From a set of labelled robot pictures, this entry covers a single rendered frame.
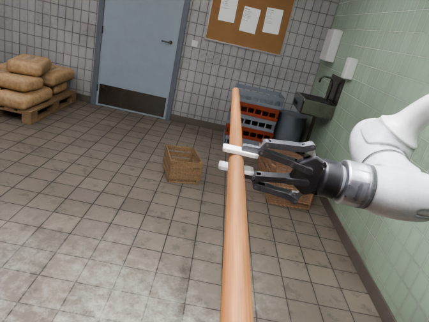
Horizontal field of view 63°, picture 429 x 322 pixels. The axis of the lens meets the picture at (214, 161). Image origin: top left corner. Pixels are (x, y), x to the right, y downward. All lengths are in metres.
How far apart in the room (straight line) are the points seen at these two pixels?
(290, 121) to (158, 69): 1.90
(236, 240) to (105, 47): 4.83
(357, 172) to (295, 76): 4.35
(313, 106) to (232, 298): 3.63
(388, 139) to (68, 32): 4.85
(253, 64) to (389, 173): 4.28
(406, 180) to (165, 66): 4.43
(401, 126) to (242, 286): 0.59
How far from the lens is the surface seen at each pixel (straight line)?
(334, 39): 4.48
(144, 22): 5.00
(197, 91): 5.00
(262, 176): 0.70
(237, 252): 0.40
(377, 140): 0.84
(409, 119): 0.86
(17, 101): 4.25
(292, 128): 4.56
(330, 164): 0.71
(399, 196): 0.74
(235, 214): 0.47
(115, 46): 5.12
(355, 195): 0.72
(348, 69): 3.75
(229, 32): 4.89
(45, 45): 5.50
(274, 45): 4.93
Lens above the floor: 1.44
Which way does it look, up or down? 21 degrees down
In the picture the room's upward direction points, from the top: 13 degrees clockwise
